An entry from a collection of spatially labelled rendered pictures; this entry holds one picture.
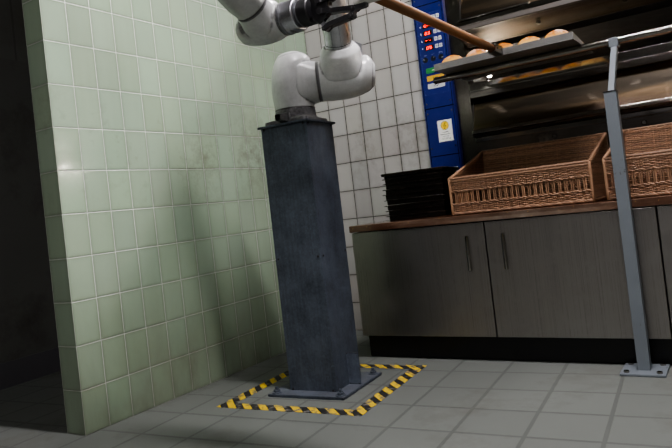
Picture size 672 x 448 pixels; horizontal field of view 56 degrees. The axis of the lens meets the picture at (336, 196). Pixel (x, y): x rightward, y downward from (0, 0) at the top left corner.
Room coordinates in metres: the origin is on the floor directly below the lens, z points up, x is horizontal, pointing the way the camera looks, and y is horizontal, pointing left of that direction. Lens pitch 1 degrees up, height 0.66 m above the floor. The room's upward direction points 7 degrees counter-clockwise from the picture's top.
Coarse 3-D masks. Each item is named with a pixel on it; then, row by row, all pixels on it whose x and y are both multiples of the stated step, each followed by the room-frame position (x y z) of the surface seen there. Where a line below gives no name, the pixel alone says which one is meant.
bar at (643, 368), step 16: (640, 32) 2.28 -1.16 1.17; (656, 32) 2.25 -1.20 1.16; (576, 48) 2.40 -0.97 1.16; (592, 48) 2.37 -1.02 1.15; (496, 64) 2.57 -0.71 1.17; (512, 64) 2.53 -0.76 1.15; (448, 80) 2.69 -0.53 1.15; (608, 96) 2.14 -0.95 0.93; (608, 112) 2.15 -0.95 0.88; (608, 128) 2.15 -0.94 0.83; (624, 160) 2.13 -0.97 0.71; (624, 176) 2.13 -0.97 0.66; (624, 192) 2.14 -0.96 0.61; (624, 208) 2.14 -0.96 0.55; (624, 224) 2.14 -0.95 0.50; (624, 240) 2.15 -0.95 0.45; (624, 256) 2.15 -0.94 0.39; (640, 288) 2.13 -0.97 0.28; (640, 304) 2.13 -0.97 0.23; (640, 320) 2.14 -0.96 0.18; (640, 336) 2.14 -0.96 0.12; (640, 352) 2.14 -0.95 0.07; (624, 368) 2.19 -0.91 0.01; (640, 368) 2.15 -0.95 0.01; (656, 368) 2.15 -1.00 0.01
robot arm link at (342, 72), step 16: (336, 0) 2.20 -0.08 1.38; (336, 16) 2.23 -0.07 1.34; (336, 32) 2.26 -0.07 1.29; (336, 48) 2.30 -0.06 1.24; (352, 48) 2.31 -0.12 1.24; (320, 64) 2.35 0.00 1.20; (336, 64) 2.30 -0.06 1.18; (352, 64) 2.31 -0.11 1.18; (368, 64) 2.34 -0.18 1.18; (320, 80) 2.35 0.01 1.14; (336, 80) 2.34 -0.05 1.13; (352, 80) 2.34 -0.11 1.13; (368, 80) 2.35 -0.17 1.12; (320, 96) 2.38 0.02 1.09; (336, 96) 2.38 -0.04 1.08; (352, 96) 2.40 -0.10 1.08
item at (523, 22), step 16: (560, 0) 2.64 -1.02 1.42; (576, 0) 2.60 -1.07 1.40; (592, 0) 2.59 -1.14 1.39; (608, 0) 2.60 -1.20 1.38; (640, 0) 2.60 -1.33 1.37; (656, 0) 2.60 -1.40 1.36; (512, 16) 2.75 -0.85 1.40; (528, 16) 2.73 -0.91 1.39; (544, 16) 2.73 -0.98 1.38; (560, 16) 2.73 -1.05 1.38; (576, 16) 2.74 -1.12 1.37; (592, 16) 2.74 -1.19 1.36; (480, 32) 2.88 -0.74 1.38; (496, 32) 2.89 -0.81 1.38; (512, 32) 2.89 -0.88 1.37; (528, 32) 2.89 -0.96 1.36
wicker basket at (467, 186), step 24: (528, 144) 2.85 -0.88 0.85; (552, 144) 2.80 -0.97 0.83; (576, 144) 2.74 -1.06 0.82; (600, 144) 2.52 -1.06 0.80; (480, 168) 2.92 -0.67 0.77; (504, 168) 2.89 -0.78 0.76; (528, 168) 2.40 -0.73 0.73; (552, 168) 2.36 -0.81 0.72; (576, 168) 2.32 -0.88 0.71; (600, 168) 2.47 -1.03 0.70; (456, 192) 2.56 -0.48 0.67; (480, 192) 2.89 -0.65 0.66; (504, 192) 2.46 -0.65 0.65; (528, 192) 2.41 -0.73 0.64; (552, 192) 2.37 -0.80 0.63; (576, 192) 2.32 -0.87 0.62; (600, 192) 2.42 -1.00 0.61
